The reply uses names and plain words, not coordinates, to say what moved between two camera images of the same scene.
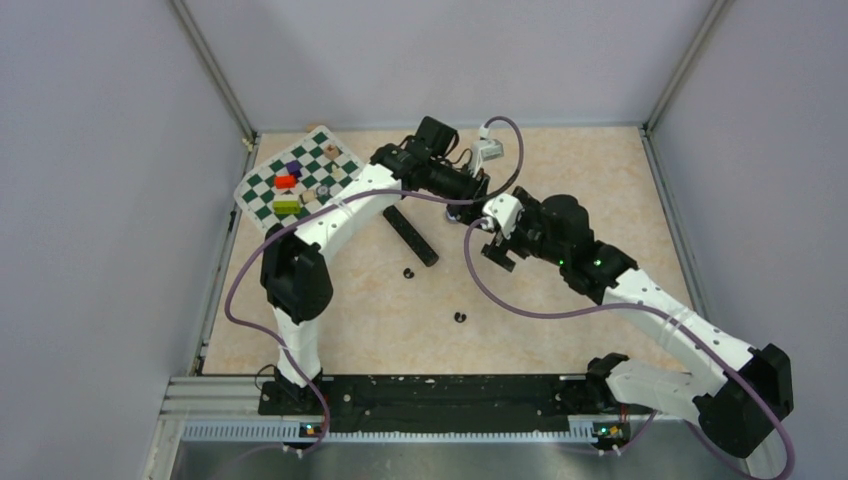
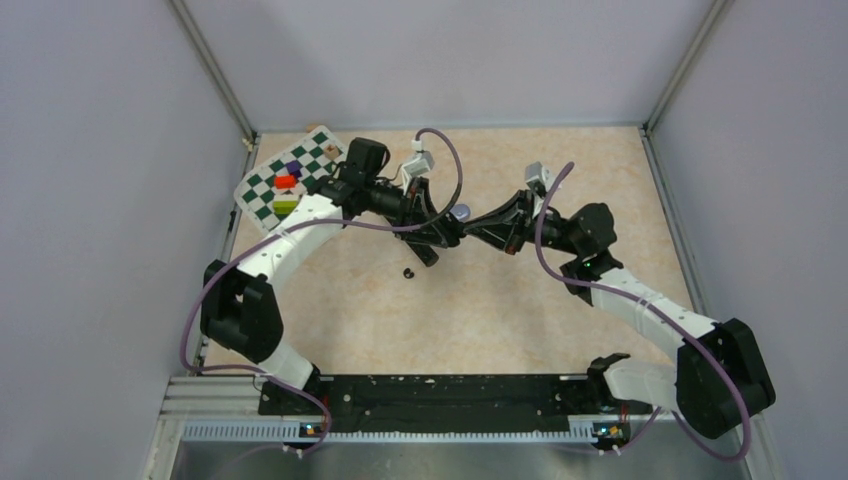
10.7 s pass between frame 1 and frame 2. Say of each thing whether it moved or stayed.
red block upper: stayed
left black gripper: moved
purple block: stayed
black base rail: stayed
